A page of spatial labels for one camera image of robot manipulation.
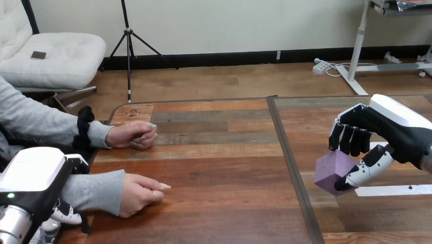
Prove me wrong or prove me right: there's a black tripod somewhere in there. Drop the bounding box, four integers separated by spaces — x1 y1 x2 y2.
96 0 180 105

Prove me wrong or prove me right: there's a person's forearm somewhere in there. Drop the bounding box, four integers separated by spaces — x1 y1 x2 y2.
0 168 127 221
0 53 115 153

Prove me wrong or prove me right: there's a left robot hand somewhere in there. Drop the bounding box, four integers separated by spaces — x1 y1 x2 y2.
0 145 93 229

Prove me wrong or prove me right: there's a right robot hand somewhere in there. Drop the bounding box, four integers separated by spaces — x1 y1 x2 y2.
326 92 432 194

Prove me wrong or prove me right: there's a person's hand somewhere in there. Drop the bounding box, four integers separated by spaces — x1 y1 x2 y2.
104 120 159 152
118 171 173 219

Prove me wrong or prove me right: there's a black scrunchie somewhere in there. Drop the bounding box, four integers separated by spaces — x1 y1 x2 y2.
70 105 97 160

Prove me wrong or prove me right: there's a white power strip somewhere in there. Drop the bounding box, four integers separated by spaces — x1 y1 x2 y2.
312 59 331 76

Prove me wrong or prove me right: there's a purple block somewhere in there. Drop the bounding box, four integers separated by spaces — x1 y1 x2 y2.
312 149 362 198

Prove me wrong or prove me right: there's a white cushioned chair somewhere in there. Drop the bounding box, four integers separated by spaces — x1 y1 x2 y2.
0 0 109 108

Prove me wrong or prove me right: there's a white power cable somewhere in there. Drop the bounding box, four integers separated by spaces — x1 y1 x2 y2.
324 61 379 79

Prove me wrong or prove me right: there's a white desk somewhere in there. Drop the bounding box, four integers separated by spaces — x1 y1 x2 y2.
332 0 432 97

